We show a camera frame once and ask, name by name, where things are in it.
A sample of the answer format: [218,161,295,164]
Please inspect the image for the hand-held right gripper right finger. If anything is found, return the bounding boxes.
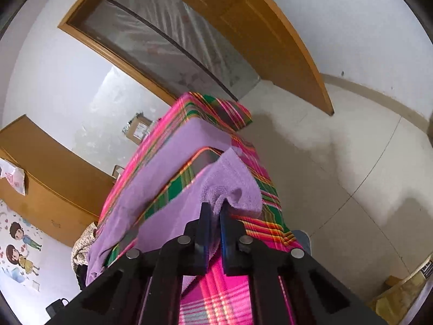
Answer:
[220,206,389,325]

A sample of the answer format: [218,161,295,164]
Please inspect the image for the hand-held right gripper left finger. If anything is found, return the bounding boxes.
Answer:
[44,202,212,325]

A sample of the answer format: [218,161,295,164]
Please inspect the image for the purple garment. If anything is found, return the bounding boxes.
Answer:
[85,120,263,287]

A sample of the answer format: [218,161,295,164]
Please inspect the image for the pink green plaid bed sheet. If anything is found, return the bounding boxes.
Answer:
[96,91,305,325]

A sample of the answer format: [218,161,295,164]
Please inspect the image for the beige floral garment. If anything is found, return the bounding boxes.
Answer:
[70,222,99,275]

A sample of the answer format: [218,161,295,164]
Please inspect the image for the labelled cardboard parcel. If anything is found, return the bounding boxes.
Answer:
[122,112,153,141]

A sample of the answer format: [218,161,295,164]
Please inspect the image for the black garment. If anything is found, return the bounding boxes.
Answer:
[76,264,90,290]

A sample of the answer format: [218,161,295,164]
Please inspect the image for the wooden wardrobe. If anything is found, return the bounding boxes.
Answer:
[0,114,117,248]

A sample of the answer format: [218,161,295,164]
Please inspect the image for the yellow sack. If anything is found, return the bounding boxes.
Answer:
[369,254,433,312]

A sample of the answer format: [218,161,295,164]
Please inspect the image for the clear plastic curtain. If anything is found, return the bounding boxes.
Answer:
[81,0,261,99]

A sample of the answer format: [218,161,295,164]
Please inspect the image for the white red plastic bag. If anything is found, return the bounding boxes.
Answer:
[0,157,28,195]

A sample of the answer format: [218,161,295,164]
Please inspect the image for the wooden door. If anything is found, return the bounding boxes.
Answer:
[140,0,335,117]

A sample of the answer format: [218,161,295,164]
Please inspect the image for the cartoon wall sticker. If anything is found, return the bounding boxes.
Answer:
[0,200,44,295]

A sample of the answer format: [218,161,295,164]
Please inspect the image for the wooden door frame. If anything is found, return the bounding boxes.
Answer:
[57,0,261,105]

